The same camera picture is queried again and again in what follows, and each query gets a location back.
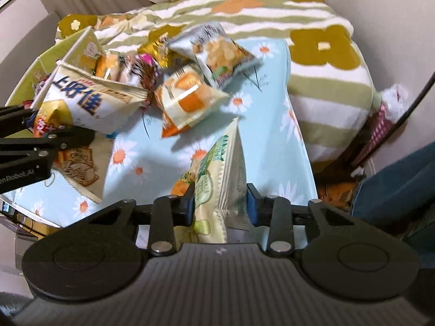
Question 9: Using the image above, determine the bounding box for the beige cartoon biscuit bag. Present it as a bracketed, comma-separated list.
[54, 133, 114, 203]

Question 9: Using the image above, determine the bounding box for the blue jeans leg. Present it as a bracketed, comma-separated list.
[350, 143, 434, 268]

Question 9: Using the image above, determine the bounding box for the gold foil snack bag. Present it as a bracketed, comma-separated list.
[137, 32, 189, 68]

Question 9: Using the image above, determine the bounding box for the grey potato chip bag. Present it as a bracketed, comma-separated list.
[164, 21, 261, 90]

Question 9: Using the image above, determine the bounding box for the floral striped duvet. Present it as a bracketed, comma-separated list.
[56, 0, 381, 172]

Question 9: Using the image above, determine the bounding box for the white blue-lettered chip bag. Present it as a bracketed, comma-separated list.
[33, 60, 151, 137]

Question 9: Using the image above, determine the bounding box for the orange cream cracker bag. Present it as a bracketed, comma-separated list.
[155, 63, 229, 138]

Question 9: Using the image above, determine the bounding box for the pale green fruit snack bag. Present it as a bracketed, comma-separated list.
[171, 118, 251, 245]

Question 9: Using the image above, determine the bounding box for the grey bed headboard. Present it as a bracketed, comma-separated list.
[1, 12, 60, 105]

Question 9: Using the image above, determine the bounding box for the pink striped snack bag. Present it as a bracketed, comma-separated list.
[116, 54, 158, 109]

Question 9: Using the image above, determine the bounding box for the orange fruit snack bag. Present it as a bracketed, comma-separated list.
[94, 54, 120, 81]

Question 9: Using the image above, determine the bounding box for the green storage box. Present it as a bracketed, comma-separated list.
[6, 27, 105, 106]

